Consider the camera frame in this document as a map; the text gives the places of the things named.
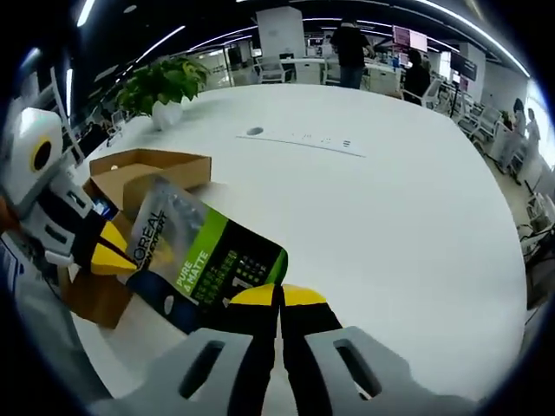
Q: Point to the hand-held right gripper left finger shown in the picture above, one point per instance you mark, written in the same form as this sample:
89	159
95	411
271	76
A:
208	368

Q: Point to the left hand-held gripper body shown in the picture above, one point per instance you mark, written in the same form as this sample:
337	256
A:
26	151

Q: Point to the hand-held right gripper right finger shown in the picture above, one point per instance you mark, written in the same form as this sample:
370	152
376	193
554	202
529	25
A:
347	368

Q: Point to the blue floral soft tissue pack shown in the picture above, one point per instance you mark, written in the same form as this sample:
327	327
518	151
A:
102	207

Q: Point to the brown cardboard shoe box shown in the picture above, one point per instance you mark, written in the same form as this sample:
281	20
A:
104	303

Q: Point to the green black soft sachet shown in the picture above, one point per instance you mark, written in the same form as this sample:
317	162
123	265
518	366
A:
195	242

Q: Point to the green plant in white pot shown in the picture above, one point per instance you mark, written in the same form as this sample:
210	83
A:
160	82

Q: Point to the white table socket panel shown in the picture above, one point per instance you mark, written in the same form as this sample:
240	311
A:
312	143

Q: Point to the pink wall screen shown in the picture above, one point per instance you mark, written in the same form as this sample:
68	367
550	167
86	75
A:
409	37

